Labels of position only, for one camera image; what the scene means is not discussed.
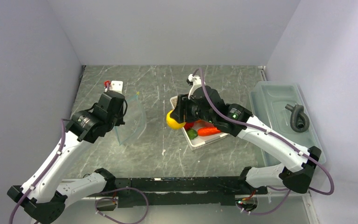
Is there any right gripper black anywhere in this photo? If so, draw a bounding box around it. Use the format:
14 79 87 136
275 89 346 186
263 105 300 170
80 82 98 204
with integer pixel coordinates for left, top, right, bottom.
171 93 215 124

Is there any yellow lemon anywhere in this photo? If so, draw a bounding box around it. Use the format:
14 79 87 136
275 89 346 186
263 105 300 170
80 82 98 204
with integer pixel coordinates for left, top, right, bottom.
165 110 186 130

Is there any clear zip top bag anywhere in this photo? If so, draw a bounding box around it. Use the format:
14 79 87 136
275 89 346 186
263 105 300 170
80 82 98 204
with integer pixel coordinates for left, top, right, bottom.
114 92 147 145

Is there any white perforated plastic basket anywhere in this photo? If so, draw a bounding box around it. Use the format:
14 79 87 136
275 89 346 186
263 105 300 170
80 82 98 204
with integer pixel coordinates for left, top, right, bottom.
170 96 228 150

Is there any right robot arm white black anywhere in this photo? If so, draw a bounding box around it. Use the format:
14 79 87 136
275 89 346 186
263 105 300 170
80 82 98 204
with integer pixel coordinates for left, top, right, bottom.
166 86 321 194

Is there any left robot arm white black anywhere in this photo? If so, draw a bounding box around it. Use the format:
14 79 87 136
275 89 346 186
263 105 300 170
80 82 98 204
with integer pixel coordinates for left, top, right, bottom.
7 90 128 224

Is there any red bell pepper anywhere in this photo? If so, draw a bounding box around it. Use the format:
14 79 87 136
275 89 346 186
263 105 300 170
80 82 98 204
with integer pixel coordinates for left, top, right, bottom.
184 122 195 131

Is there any green pepper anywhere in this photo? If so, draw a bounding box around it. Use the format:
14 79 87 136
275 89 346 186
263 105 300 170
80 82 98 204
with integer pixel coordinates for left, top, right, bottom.
186 128 198 140

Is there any orange carrot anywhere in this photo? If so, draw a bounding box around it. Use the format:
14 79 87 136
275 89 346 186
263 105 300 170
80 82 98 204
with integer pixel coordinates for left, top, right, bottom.
197 126 221 137

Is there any clear plastic storage bin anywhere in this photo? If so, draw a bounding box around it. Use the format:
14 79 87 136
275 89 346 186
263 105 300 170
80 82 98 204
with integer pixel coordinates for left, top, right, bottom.
248 81 327 168

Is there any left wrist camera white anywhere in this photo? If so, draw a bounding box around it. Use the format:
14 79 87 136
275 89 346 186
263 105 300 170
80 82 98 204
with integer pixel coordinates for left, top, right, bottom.
104 80 123 94

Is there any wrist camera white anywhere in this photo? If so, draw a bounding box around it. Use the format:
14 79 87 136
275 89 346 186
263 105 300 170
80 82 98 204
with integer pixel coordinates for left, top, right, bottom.
104 80 123 94
186 74 205 99

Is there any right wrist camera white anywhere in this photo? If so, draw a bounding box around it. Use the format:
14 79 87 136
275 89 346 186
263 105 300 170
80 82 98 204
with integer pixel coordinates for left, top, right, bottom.
186 74 205 99

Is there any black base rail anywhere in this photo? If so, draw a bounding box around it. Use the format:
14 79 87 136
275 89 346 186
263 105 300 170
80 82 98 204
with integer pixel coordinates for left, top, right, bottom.
115 176 268 208

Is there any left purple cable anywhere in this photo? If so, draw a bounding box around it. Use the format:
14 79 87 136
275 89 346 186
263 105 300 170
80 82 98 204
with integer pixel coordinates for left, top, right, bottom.
8 119 70 224

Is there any purple cable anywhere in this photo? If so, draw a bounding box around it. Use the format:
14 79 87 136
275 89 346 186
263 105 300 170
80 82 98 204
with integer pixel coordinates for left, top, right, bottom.
192 68 335 196
8 119 70 224

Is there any grey corrugated hose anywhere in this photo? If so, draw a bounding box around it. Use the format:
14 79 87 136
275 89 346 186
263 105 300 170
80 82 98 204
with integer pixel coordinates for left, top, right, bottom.
285 104 310 133

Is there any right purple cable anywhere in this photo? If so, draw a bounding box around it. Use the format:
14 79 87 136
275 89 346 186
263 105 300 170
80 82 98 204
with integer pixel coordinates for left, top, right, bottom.
192 68 335 196

